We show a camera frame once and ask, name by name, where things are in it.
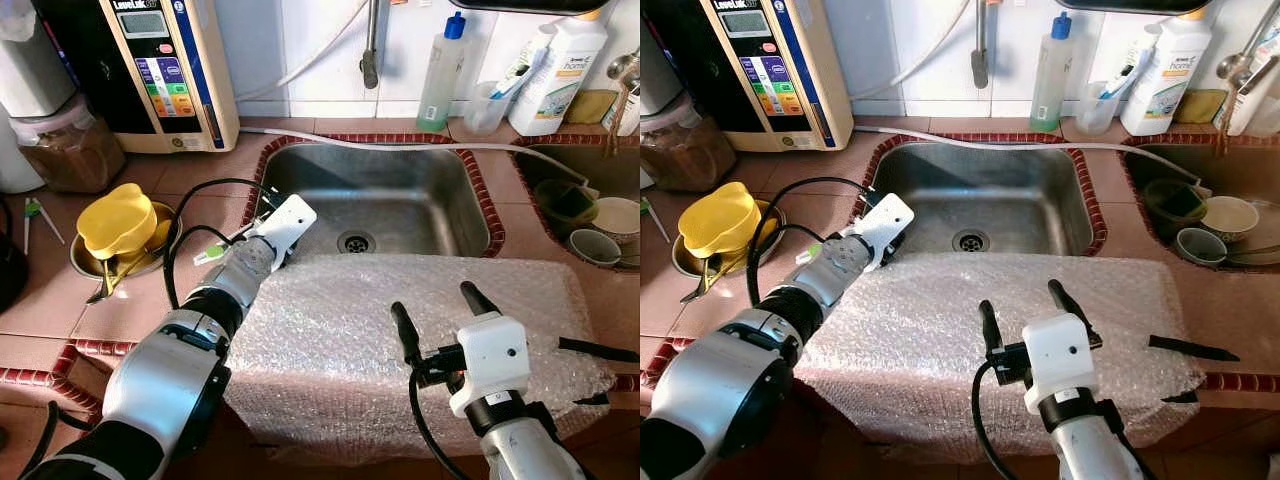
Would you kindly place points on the beige water ioniser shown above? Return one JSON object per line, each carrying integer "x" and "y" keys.
{"x": 205, "y": 100}
{"x": 815, "y": 100}

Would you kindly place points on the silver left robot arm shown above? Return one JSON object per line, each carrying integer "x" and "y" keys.
{"x": 160, "y": 390}
{"x": 720, "y": 390}

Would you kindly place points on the dark hanging tray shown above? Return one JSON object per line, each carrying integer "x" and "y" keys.
{"x": 530, "y": 6}
{"x": 1135, "y": 6}

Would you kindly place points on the black tape strip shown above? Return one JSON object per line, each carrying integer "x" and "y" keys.
{"x": 1195, "y": 348}
{"x": 600, "y": 350}

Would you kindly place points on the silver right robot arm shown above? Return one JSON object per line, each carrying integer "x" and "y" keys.
{"x": 1090, "y": 450}
{"x": 525, "y": 450}

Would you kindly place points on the metal tap lever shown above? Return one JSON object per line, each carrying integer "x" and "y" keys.
{"x": 370, "y": 70}
{"x": 981, "y": 70}

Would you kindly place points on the white detergent bottle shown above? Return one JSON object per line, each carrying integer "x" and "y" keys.
{"x": 1170, "y": 75}
{"x": 560, "y": 85}

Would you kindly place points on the steel sink basin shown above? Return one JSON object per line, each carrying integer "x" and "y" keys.
{"x": 1010, "y": 200}
{"x": 560, "y": 160}
{"x": 400, "y": 200}
{"x": 1240, "y": 165}

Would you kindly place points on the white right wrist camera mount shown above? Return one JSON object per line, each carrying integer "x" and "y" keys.
{"x": 490, "y": 360}
{"x": 1060, "y": 360}

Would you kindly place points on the white plastic jug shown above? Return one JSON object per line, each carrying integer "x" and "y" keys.
{"x": 658, "y": 70}
{"x": 35, "y": 70}

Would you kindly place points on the clear bottle with blue cap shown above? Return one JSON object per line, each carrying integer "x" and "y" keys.
{"x": 1052, "y": 85}
{"x": 440, "y": 85}

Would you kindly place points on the white jar with green lid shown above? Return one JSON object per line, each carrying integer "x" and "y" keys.
{"x": 15, "y": 160}

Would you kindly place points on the dark green bowl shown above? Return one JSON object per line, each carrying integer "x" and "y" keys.
{"x": 562, "y": 200}
{"x": 1172, "y": 200}

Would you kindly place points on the white bowl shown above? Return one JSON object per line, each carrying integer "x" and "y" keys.
{"x": 618, "y": 218}
{"x": 1230, "y": 215}

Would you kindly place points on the round steel bowl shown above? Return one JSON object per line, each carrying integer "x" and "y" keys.
{"x": 682, "y": 262}
{"x": 80, "y": 264}

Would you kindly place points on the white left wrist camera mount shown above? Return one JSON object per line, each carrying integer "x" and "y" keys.
{"x": 885, "y": 220}
{"x": 285, "y": 222}

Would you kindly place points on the clear jar of brown powder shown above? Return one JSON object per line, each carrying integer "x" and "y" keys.
{"x": 70, "y": 155}
{"x": 685, "y": 155}

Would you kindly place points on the clear plastic cup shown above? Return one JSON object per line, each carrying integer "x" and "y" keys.
{"x": 1093, "y": 115}
{"x": 482, "y": 115}

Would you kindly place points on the yellow sponge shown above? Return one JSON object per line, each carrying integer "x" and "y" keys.
{"x": 1198, "y": 107}
{"x": 590, "y": 107}

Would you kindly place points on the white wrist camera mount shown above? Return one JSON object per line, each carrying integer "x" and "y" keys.
{"x": 885, "y": 220}
{"x": 285, "y": 222}
{"x": 490, "y": 360}
{"x": 1060, "y": 360}

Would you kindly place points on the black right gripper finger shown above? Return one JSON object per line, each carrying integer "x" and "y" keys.
{"x": 1065, "y": 300}
{"x": 992, "y": 332}
{"x": 407, "y": 335}
{"x": 478, "y": 302}

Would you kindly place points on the white plastic bottle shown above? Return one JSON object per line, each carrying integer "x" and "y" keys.
{"x": 632, "y": 110}
{"x": 1262, "y": 110}

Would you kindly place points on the small grey cup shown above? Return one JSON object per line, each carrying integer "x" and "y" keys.
{"x": 595, "y": 248}
{"x": 1200, "y": 248}

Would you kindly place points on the white and blue toothbrush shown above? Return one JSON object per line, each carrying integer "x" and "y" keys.
{"x": 1128, "y": 75}
{"x": 520, "y": 75}

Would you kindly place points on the yellow plastic strainer bowl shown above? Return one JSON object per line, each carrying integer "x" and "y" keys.
{"x": 720, "y": 220}
{"x": 120, "y": 220}

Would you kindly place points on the clear bubble wrap sheet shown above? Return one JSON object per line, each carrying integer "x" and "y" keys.
{"x": 920, "y": 340}
{"x": 340, "y": 340}

